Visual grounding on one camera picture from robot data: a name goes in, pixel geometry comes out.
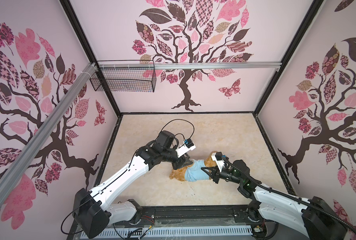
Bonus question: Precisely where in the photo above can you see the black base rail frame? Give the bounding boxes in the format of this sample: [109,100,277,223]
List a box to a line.
[66,203,287,240]

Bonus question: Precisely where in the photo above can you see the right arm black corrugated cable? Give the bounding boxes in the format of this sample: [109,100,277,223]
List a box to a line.
[222,156,356,240]

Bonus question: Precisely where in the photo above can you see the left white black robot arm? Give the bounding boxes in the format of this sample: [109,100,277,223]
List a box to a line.
[71,131,196,239]

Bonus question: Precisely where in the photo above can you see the black wire basket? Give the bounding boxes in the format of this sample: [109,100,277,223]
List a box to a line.
[90,60,157,93]

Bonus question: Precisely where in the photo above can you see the white slotted cable duct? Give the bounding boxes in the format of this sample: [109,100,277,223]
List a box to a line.
[94,226,253,240]

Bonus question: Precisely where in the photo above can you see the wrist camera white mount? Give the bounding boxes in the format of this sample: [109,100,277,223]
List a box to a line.
[176,139,196,158]
[211,152,229,171]

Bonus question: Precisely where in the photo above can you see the aluminium rail left wall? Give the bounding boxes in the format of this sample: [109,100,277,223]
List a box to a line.
[0,62,98,229]

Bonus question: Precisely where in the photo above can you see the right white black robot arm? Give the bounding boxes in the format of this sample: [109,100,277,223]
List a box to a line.
[201,160,348,240]

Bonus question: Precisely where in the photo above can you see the light blue bear hoodie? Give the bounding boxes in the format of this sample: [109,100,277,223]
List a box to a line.
[185,160,209,182]

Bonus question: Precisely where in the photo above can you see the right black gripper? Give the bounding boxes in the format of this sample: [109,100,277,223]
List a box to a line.
[201,162,243,186]

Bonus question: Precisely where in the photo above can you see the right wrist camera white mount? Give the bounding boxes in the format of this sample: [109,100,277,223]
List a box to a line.
[211,152,229,171]

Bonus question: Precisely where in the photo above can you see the left wrist camera black cable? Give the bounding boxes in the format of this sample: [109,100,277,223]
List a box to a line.
[160,118,196,142]

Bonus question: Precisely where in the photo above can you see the aluminium rail back wall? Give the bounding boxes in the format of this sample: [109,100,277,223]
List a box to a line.
[98,61,282,70]

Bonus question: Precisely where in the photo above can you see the aluminium rail wall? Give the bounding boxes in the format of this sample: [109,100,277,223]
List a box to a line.
[0,62,98,229]
[98,61,282,70]

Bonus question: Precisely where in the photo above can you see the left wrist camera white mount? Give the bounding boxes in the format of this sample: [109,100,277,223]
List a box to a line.
[176,139,196,158]

